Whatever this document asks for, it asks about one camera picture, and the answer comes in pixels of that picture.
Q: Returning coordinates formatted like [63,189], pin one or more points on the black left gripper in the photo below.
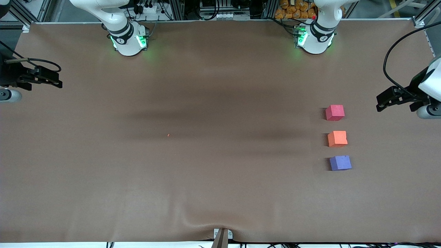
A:
[413,87]

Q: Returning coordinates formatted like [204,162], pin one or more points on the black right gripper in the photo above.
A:
[9,73]

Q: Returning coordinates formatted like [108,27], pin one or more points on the orange foam block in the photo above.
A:
[337,138]

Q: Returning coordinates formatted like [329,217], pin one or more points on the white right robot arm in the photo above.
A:
[125,43]

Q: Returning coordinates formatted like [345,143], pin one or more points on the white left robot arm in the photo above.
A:
[318,43]

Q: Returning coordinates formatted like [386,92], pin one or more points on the red foam block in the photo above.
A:
[335,112]

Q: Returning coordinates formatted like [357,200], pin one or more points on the purple foam block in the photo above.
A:
[340,163]

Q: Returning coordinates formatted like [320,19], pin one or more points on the white strip with black plugs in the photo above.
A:
[149,9]

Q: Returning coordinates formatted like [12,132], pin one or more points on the pile of orange items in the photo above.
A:
[296,10]

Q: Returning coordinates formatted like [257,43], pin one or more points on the brown table mat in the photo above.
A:
[220,179]

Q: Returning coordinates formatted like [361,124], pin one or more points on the white power strip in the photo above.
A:
[224,16]

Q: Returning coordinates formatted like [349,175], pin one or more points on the brown wooden strip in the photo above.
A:
[220,241]

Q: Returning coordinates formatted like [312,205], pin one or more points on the aluminium frame profile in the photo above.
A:
[419,22]
[24,24]

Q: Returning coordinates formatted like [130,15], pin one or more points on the aluminium frame post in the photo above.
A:
[268,8]
[177,9]

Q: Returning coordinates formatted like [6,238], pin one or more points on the small metal bracket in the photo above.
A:
[216,234]

